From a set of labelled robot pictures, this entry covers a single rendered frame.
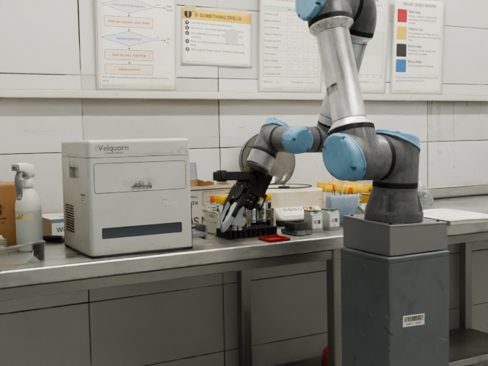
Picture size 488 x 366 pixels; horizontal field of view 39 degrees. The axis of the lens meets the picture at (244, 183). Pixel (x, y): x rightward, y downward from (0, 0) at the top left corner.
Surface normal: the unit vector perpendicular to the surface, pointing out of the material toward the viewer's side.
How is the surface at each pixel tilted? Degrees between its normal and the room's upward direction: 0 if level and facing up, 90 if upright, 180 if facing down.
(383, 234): 90
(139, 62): 94
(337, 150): 96
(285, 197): 90
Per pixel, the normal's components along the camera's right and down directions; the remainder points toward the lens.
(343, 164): -0.81, 0.15
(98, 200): 0.48, 0.04
